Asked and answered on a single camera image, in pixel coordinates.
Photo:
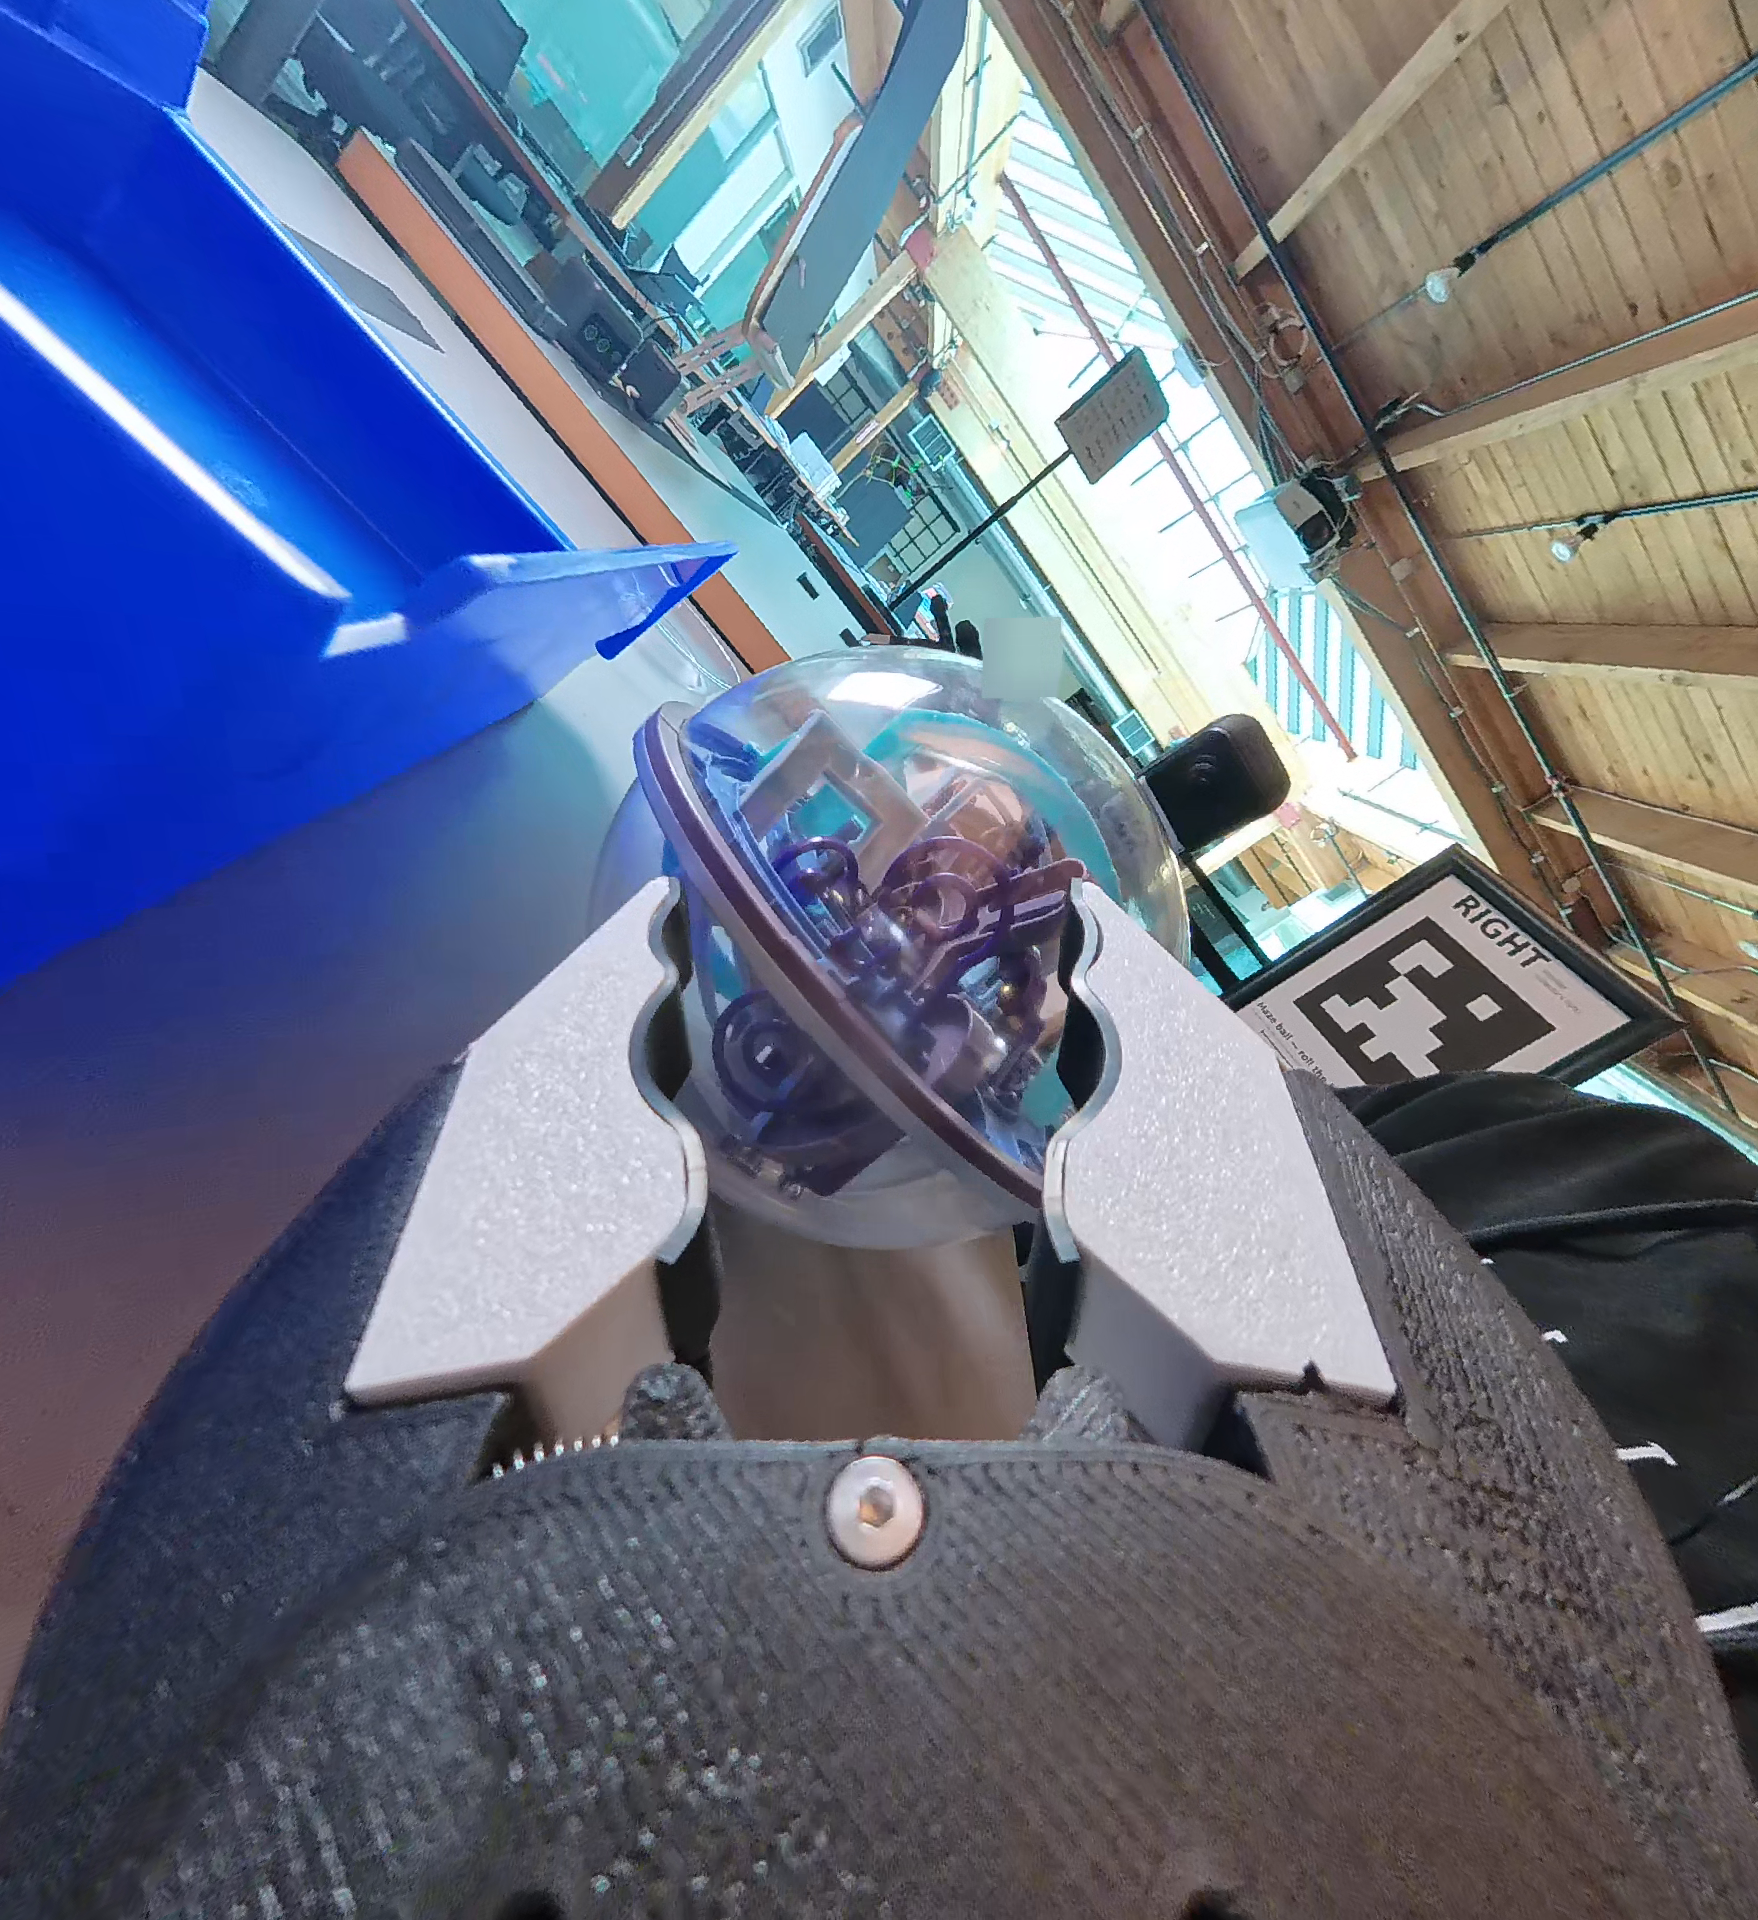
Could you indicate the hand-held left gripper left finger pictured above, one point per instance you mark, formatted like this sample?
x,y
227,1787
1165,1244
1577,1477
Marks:
x,y
521,1231

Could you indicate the clear plastic maze ball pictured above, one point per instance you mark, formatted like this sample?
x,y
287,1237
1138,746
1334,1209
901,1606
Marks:
x,y
909,899

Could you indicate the person's black sweatshirt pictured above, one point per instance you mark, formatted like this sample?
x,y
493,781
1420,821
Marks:
x,y
1600,1260

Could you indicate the grey desk with wooden edge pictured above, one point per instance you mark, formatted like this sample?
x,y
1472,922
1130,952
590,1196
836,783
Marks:
x,y
550,392

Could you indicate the blue plastic bin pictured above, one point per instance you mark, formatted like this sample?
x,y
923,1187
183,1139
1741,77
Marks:
x,y
129,570

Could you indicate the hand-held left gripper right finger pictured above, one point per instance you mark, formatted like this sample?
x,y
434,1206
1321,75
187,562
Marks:
x,y
1224,1231

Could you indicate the ceiling projector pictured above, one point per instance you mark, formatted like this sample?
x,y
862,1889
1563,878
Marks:
x,y
1300,527

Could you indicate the black framed tag sign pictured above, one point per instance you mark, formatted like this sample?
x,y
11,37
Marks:
x,y
1451,990

